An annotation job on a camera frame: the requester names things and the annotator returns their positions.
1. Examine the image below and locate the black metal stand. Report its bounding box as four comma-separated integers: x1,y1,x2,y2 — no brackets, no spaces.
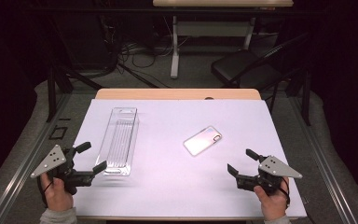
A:
46,60,104,123

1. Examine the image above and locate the hand-held gripper black cable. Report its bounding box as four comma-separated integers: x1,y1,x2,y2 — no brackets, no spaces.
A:
36,176,54,208
279,176,292,209

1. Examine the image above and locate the metal floor rail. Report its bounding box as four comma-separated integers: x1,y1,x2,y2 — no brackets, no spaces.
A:
0,92,73,224
290,95,358,224

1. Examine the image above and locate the right hand-held gripper black cable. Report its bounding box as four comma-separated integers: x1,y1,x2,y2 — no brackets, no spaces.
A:
279,176,292,209

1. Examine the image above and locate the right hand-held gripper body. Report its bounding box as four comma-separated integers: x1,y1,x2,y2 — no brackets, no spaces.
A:
236,155,303,196

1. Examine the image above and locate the black metal post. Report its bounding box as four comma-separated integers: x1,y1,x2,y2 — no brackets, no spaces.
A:
302,69,311,126

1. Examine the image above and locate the bundle of floor cables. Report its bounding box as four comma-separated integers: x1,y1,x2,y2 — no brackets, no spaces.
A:
117,36,194,69

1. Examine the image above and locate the person's left hand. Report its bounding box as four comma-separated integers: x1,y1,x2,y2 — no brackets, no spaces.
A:
40,173,75,213

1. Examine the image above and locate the dark equipment cabinet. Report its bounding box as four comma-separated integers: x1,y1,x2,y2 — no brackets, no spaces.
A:
53,12,114,71

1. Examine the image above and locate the white table sheet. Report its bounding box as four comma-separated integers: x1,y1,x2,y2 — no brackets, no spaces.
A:
72,98,308,218

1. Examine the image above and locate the left hand-held gripper black cable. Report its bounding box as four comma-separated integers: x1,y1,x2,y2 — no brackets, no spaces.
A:
36,176,54,208

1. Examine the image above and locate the person's right hand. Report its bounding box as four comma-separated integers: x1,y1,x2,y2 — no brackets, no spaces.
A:
254,176,291,222

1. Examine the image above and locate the wooden table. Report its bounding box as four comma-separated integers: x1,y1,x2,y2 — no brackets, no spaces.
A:
72,88,308,222

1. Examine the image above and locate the black folding chair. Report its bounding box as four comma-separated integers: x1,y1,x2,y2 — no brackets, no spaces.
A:
211,32,311,115

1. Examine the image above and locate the iridescent clear phone case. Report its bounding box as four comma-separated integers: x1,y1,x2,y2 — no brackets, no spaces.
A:
183,125,224,157

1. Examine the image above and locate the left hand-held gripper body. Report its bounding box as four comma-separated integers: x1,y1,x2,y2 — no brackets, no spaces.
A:
30,144,95,196

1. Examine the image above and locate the white-legged background desk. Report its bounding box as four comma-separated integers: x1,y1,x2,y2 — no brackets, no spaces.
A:
152,0,294,79

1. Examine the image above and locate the black metal floor bar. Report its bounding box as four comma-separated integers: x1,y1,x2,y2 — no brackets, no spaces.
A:
117,63,170,90

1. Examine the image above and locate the clear plastic packaging box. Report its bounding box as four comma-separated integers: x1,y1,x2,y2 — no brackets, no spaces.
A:
95,106,140,177

